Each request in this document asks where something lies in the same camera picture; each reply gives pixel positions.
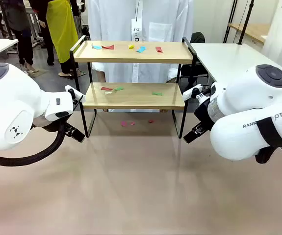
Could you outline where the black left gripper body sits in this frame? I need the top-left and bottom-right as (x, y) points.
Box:
(64, 121), (77, 135)

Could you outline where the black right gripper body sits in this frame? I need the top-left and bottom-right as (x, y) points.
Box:
(194, 96), (215, 129)

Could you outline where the person's left forearm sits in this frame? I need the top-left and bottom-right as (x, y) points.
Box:
(166, 63), (180, 80)

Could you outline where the person's right forearm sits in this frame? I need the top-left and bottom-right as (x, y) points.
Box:
(91, 62), (107, 73)

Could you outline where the two-tier wood and metal shelf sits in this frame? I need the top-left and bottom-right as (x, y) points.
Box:
(69, 35), (197, 139)

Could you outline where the person's left hand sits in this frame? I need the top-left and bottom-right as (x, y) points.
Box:
(159, 77), (177, 113)

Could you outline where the person's right hand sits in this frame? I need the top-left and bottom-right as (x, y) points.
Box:
(98, 71), (109, 113)

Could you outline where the white side table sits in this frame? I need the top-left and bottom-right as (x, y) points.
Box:
(189, 43), (282, 85)

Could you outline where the grey floor mat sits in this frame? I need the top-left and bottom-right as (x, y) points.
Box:
(24, 68), (50, 79)

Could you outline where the black office chair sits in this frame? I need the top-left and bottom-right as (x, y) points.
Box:
(179, 31), (209, 85)

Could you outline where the black tripod stand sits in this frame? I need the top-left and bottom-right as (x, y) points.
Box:
(223, 0), (238, 44)

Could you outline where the wooden workbench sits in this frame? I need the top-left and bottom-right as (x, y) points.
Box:
(228, 23), (271, 45)

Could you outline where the black background equipment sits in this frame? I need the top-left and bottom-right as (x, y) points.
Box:
(81, 25), (91, 40)

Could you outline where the person in yellow apron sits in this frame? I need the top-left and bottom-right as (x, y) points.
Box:
(32, 0), (85, 80)

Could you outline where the black pole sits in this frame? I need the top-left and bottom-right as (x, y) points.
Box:
(237, 0), (256, 45)

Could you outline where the white name badge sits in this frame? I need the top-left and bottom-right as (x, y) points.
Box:
(130, 19), (142, 42)

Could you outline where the person in white coat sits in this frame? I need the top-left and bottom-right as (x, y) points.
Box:
(86, 0), (195, 113)

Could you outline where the person in dark clothes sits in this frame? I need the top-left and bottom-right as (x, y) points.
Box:
(0, 0), (35, 73)

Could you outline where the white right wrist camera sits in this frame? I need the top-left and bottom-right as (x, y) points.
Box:
(182, 84), (203, 100)

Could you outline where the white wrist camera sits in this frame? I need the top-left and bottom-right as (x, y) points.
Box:
(182, 84), (203, 100)
(65, 85), (85, 103)

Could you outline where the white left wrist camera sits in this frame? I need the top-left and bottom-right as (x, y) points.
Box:
(65, 85), (85, 103)

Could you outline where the black braided cable sleeve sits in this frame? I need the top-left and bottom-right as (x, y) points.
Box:
(0, 119), (69, 167)

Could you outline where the black velcro strap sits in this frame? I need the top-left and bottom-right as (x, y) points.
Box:
(256, 117), (282, 148)

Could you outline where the thin dark lanyard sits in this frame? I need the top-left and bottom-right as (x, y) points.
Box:
(134, 0), (141, 20)

